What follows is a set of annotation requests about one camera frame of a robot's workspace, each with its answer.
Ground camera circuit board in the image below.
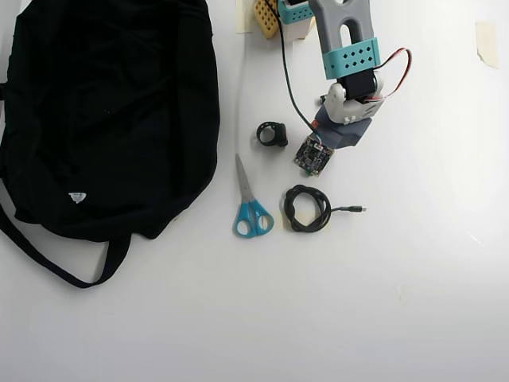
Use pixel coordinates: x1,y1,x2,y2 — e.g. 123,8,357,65
293,133,336,179

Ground black camera cable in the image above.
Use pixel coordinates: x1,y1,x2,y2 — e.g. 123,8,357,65
275,0,320,137

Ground black fabric bag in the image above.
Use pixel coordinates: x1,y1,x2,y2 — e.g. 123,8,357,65
0,0,222,290

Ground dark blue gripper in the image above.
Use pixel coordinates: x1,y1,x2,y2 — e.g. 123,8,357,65
310,107,373,150

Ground yellow perforated base block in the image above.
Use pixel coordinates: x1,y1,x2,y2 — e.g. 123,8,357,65
252,0,282,40

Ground blue handled scissors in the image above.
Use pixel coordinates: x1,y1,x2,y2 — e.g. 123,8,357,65
232,153,275,240

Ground beige masking tape strip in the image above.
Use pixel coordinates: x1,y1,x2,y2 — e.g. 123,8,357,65
234,0,256,35
474,21,499,68

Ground coiled black USB cable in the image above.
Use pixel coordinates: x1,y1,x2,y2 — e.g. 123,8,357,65
283,183,368,234

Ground black plastic ring clip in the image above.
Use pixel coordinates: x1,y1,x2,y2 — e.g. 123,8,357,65
250,121,289,149

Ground red white servo wire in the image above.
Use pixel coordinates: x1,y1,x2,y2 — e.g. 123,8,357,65
367,48,414,105

